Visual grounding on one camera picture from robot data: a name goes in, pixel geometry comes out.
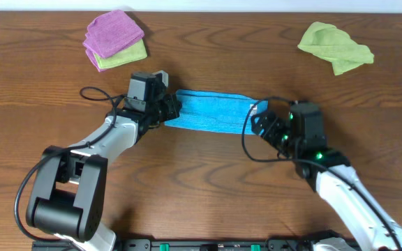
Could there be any green folded cloth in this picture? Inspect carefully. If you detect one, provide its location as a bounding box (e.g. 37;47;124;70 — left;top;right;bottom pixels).
93;39;147;70

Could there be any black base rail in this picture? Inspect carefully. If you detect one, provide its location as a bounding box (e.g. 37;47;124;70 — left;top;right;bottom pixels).
31;238;387;251

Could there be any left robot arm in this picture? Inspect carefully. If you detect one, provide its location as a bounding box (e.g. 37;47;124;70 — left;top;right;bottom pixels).
26;70;181;250

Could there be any blue microfiber cloth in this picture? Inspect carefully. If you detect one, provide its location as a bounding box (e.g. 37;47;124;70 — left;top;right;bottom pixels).
165;89;268;135

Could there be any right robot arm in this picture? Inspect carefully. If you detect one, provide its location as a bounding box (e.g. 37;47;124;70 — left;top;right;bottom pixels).
244;101;402;250

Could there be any purple folded cloth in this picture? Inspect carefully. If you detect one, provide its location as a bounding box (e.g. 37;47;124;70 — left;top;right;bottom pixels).
83;10;144;72

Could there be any right black cable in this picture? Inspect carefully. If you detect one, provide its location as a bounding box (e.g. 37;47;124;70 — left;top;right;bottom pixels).
241;96;402;251

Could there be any crumpled green cloth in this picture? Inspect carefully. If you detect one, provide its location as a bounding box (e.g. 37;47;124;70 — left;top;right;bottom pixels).
297;22;375;75

